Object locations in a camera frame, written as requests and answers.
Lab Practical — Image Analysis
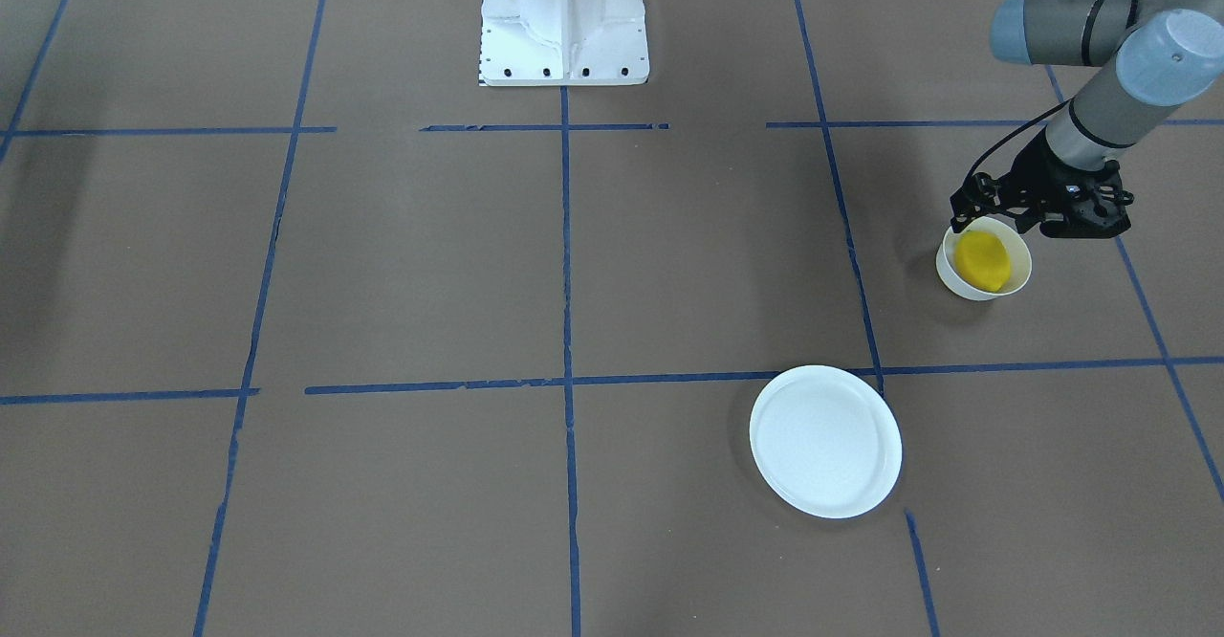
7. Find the yellow lemon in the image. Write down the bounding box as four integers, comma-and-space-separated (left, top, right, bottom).
952, 232, 1013, 294

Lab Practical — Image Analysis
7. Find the white bowl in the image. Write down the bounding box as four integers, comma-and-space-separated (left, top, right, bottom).
935, 217, 1033, 301

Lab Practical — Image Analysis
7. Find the white plate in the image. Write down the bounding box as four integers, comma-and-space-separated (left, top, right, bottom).
748, 365, 905, 519

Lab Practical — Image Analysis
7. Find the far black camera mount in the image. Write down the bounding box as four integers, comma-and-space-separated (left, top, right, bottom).
1039, 160, 1135, 239

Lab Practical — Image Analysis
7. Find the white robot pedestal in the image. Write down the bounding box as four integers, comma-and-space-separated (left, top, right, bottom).
479, 0, 651, 87

